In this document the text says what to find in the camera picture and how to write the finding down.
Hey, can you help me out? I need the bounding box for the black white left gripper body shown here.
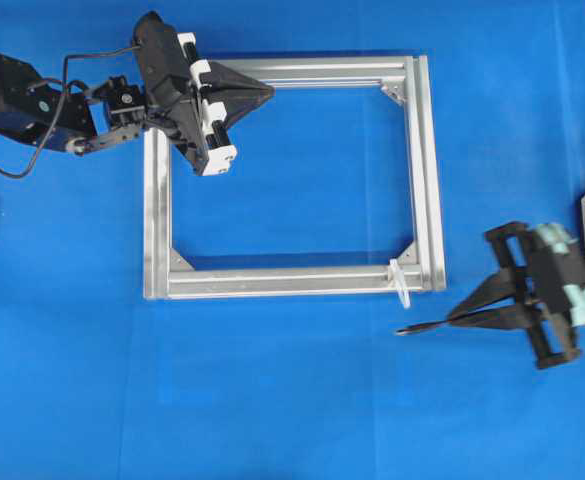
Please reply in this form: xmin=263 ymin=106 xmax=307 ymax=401
xmin=132 ymin=11 xmax=237 ymax=176

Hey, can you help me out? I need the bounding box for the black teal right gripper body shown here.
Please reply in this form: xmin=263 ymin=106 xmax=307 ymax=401
xmin=484 ymin=222 xmax=585 ymax=370

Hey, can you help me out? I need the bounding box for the blue table cloth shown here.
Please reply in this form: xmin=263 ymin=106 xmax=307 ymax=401
xmin=0 ymin=1 xmax=585 ymax=479

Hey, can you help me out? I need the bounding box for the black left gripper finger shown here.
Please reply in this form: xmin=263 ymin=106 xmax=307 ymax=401
xmin=210 ymin=92 xmax=274 ymax=128
xmin=207 ymin=61 xmax=274 ymax=95

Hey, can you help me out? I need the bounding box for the square aluminium extrusion frame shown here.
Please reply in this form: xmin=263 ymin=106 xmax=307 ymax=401
xmin=143 ymin=55 xmax=446 ymax=306

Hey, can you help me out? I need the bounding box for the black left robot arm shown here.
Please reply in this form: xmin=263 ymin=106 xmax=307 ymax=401
xmin=0 ymin=11 xmax=274 ymax=176

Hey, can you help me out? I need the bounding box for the black wire with plug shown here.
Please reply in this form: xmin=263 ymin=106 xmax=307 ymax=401
xmin=394 ymin=319 xmax=456 ymax=336

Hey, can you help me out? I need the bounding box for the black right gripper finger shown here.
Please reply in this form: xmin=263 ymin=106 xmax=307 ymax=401
xmin=449 ymin=304 xmax=540 ymax=330
xmin=446 ymin=267 xmax=526 ymax=323

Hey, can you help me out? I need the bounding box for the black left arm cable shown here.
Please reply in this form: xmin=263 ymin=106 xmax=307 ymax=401
xmin=0 ymin=45 xmax=146 ymax=180

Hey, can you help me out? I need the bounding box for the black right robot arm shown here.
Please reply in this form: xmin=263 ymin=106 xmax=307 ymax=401
xmin=446 ymin=222 xmax=585 ymax=369

